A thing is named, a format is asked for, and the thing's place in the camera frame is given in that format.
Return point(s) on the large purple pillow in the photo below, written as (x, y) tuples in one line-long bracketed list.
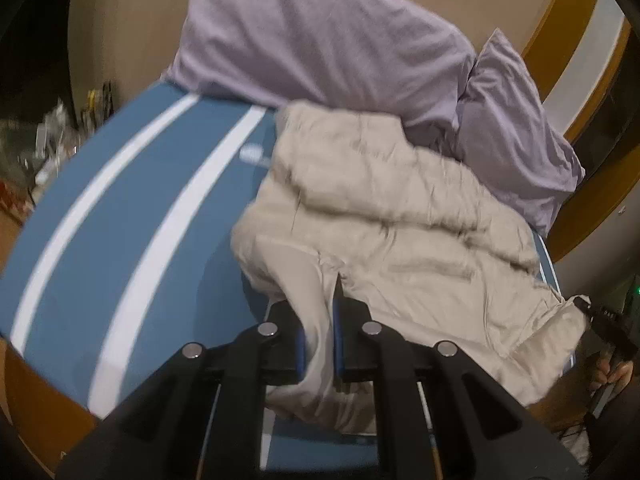
[(310, 35)]

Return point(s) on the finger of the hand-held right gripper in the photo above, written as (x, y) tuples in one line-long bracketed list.
[(582, 304)]

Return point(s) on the clutter of small items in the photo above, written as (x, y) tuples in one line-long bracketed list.
[(55, 130)]

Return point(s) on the small purple pillow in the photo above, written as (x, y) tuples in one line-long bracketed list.
[(510, 135)]

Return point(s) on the person's right hand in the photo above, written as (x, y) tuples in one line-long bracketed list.
[(612, 377)]

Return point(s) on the beige padded jacket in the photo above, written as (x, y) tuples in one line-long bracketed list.
[(400, 220)]

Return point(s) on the wooden bed frame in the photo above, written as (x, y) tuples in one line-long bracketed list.
[(35, 410)]

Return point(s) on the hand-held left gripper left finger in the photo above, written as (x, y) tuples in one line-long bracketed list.
[(299, 355)]

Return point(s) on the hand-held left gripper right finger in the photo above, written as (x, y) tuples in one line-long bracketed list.
[(339, 350)]

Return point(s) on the blue white striped bed sheet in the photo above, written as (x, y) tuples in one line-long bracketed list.
[(75, 270)]

